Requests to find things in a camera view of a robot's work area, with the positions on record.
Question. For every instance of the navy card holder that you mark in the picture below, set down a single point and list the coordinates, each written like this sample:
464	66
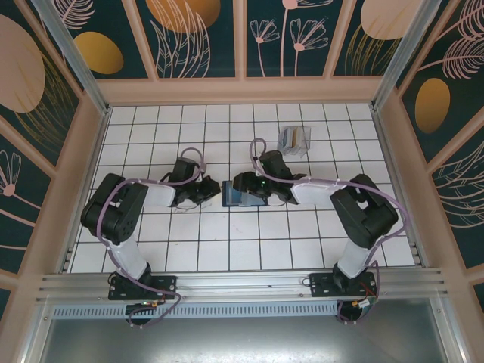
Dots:
225	189

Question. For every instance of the silver credit card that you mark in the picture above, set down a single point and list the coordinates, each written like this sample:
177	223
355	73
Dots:
284	138

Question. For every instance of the light blue credit card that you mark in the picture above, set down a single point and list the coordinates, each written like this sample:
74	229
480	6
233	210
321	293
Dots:
234	198

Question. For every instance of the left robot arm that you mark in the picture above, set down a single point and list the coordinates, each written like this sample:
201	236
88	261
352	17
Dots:
130	257

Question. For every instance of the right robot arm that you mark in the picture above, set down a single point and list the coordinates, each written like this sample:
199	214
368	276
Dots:
314	193

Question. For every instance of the beige credit card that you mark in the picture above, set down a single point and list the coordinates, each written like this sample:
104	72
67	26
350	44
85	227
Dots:
292	138

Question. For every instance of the grey metal sheet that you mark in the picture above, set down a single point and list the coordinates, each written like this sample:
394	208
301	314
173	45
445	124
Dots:
242	340

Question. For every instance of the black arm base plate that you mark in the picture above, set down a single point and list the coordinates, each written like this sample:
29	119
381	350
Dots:
166	287
321	285

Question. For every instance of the long aluminium rail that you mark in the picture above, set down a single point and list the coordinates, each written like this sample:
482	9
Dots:
242	283

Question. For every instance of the short aluminium side rail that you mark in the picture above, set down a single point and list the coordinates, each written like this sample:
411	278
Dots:
419	255
68	261

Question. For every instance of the aluminium frame post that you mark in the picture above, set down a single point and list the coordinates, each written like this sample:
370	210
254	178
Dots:
403	56
78	64

